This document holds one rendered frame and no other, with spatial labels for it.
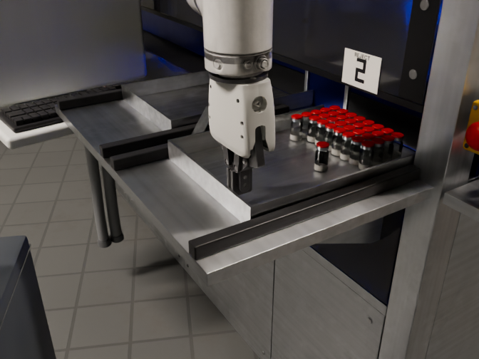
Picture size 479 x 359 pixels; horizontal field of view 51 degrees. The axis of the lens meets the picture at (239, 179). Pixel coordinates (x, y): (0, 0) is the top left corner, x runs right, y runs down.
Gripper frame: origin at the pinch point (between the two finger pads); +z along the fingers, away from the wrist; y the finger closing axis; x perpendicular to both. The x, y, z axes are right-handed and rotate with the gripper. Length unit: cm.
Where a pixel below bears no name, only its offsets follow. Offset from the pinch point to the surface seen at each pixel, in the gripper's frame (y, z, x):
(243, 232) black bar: -8.1, 2.7, 4.5
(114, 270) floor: 109, 92, -9
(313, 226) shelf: -9.8, 4.5, -5.6
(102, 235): 100, 69, -4
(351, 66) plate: 9.1, -9.5, -28.5
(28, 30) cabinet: 88, -7, 9
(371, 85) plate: 4.1, -7.6, -28.5
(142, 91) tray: 54, 3, -7
